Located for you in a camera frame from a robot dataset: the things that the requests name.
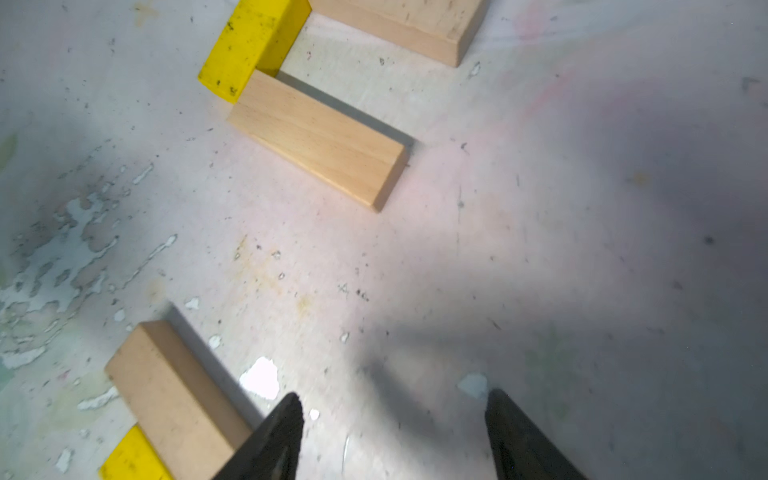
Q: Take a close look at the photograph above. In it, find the tan wooden block diagonal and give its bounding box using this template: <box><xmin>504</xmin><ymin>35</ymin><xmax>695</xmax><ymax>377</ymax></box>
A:
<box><xmin>228</xmin><ymin>71</ymin><xmax>415</xmax><ymax>212</ymax></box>

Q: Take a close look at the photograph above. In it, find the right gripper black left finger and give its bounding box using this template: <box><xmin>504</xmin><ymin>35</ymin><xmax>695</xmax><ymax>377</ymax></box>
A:
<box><xmin>213</xmin><ymin>392</ymin><xmax>304</xmax><ymax>480</ymax></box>

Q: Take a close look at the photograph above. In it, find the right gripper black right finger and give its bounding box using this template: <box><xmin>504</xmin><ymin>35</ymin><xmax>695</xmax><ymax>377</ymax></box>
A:
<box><xmin>485</xmin><ymin>388</ymin><xmax>587</xmax><ymax>480</ymax></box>

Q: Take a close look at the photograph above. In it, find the yellow block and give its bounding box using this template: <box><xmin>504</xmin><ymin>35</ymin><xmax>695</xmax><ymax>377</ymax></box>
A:
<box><xmin>198</xmin><ymin>0</ymin><xmax>312</xmax><ymax>103</ymax></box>
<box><xmin>98</xmin><ymin>424</ymin><xmax>173</xmax><ymax>480</ymax></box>

